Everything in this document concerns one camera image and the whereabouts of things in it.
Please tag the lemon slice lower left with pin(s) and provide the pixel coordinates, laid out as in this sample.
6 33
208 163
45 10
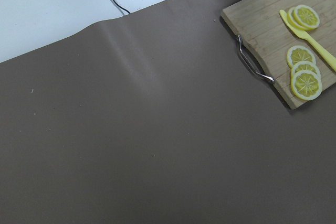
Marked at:
306 85

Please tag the lemon slice middle left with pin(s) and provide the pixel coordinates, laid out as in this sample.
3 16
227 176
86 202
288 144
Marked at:
305 65

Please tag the wooden cutting board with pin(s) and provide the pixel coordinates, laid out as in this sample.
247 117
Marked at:
268 39

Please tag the lemon slice upper left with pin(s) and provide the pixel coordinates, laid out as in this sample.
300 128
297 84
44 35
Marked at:
299 53

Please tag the lemon slice near knife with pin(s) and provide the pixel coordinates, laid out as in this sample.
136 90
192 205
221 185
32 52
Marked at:
303 17

